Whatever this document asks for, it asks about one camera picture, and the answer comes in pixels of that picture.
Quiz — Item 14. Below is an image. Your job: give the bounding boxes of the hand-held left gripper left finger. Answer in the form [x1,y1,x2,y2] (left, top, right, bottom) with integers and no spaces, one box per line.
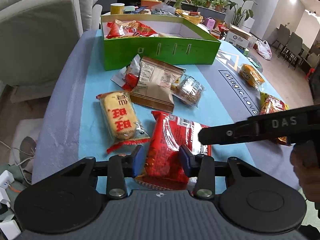
[60,144,145,200]

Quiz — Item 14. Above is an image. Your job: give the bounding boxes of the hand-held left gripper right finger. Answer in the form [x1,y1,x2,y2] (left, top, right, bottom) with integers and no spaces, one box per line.
[178,144,255,200]

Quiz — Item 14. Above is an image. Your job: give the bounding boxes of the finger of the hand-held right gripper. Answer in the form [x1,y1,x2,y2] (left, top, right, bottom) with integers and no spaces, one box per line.
[198,121,253,146]

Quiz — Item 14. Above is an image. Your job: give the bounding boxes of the red foil snack packet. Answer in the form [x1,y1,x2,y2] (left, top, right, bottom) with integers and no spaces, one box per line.
[135,110,212,190]

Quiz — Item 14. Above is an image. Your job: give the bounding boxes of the red and yellow snack packet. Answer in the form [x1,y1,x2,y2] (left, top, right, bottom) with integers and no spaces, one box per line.
[259,92,294,145]

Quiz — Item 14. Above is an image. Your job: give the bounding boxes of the beige rice cracker packet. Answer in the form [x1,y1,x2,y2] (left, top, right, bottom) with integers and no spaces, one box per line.
[96,91,150,154]

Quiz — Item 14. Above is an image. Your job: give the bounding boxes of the clear packet of brown snack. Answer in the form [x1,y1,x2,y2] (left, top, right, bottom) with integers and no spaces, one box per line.
[171,74,205,107]

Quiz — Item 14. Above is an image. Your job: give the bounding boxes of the brown paper snack packet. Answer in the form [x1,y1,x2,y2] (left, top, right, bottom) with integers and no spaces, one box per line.
[129,56,187,113]

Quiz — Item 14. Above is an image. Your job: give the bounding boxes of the white and red snack packet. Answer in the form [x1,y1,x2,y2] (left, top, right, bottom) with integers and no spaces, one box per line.
[111,54,142,92]

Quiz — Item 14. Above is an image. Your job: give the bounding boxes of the green cardboard box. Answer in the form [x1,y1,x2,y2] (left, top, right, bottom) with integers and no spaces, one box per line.
[100,14,222,71]

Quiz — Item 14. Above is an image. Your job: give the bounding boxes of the person's right hand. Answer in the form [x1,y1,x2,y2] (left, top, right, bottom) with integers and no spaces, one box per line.
[290,147,320,202]

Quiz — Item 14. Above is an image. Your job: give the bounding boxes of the person's dark clothing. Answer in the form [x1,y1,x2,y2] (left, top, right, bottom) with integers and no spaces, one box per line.
[308,65,320,105]

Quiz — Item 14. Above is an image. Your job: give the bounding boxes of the dark marble round table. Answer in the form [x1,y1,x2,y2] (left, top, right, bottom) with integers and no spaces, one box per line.
[235,47,263,73]

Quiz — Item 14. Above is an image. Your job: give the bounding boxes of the white plastic bag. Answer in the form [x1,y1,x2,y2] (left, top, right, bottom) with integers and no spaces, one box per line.
[255,39,272,60]

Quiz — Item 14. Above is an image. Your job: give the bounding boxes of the grey dining chair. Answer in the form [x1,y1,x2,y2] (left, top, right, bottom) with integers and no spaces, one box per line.
[274,24,290,48]
[285,32,304,68]

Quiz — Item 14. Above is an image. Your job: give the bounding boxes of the brown and blue cardboard box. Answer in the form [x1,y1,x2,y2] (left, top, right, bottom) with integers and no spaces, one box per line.
[225,24,252,49]

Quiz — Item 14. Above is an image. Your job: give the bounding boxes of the white air purifier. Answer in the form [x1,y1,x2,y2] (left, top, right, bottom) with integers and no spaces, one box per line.
[240,17,255,34]

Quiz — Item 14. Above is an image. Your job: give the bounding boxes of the yellow woven basket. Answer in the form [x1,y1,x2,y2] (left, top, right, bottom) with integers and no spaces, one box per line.
[175,9,203,25]

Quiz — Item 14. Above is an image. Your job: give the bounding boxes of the tall plant in white pot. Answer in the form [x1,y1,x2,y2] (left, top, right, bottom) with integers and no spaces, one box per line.
[226,0,258,28]

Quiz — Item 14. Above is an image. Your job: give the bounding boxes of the white power strip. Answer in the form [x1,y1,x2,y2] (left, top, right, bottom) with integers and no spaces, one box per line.
[0,170,15,207]

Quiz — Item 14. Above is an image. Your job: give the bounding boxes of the white charger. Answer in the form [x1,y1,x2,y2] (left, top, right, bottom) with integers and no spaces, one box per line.
[0,220,22,240]

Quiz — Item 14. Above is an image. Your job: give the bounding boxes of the orange tissue box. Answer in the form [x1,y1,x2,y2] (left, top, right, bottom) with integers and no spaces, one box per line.
[140,0,163,8]

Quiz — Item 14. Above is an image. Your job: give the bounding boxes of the yellow can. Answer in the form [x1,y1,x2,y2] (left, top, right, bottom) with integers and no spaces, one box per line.
[110,3,125,15]

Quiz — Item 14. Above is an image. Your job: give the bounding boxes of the grey sofa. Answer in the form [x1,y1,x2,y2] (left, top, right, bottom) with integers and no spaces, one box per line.
[0,0,103,103]

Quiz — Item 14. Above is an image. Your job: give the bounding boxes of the white cable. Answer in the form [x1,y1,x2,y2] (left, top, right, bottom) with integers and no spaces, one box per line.
[0,140,38,167]

